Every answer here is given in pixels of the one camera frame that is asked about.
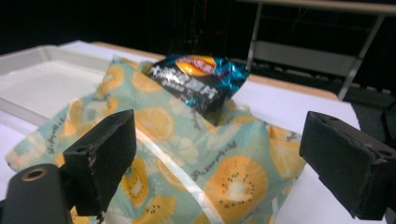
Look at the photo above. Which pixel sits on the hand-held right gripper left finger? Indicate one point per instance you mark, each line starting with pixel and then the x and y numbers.
pixel 102 155

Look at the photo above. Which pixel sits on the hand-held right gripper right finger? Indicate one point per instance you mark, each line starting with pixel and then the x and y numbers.
pixel 348 161

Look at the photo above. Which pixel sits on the fruit print green bag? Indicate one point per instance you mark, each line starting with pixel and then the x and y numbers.
pixel 193 149

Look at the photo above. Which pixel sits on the black and blue snack packet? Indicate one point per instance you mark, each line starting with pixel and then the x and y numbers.
pixel 199 84

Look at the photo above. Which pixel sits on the white plastic tray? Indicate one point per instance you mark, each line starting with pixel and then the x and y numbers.
pixel 40 84

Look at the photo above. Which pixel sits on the grey metal table frame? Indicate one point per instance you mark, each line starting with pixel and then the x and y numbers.
pixel 308 53

